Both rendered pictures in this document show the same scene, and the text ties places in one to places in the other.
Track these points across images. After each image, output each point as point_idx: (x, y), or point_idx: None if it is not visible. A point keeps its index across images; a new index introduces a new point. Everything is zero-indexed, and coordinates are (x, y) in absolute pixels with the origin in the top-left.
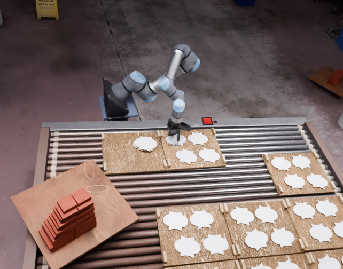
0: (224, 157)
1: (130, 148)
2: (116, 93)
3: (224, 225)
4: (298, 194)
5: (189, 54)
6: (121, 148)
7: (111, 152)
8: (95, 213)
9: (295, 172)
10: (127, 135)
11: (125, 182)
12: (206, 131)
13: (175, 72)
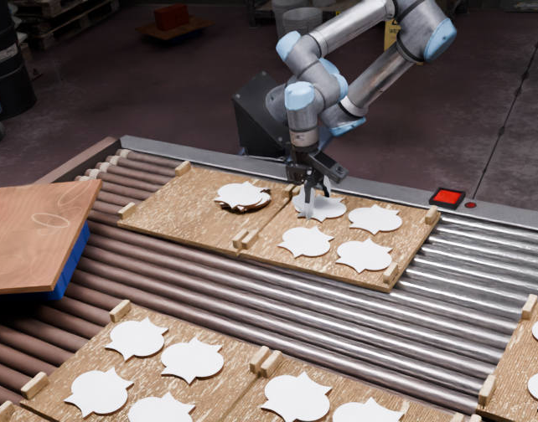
0: (393, 265)
1: (210, 199)
2: (268, 102)
3: (230, 397)
4: None
5: (415, 7)
6: (194, 195)
7: (170, 196)
8: (0, 250)
9: None
10: (230, 179)
11: (137, 249)
12: (416, 213)
13: (334, 29)
